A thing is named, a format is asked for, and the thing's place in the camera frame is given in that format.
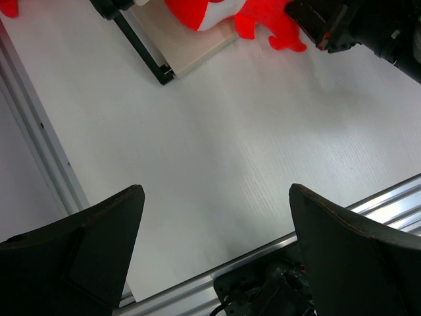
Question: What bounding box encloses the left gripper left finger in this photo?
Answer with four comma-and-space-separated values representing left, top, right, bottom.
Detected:
1, 185, 145, 315

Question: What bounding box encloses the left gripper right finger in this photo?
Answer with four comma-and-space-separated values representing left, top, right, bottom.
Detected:
289, 184, 420, 315

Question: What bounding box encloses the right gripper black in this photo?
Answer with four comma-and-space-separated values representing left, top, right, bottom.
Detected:
285, 0, 420, 82

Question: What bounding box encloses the red plush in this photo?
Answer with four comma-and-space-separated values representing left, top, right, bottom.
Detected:
164, 0, 307, 53
0, 0, 19, 18

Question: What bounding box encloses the beige three-tier shelf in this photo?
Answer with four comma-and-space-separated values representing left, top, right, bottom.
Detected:
91, 1, 238, 85

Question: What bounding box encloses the aluminium rail base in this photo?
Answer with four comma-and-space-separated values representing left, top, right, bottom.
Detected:
113, 174, 420, 315

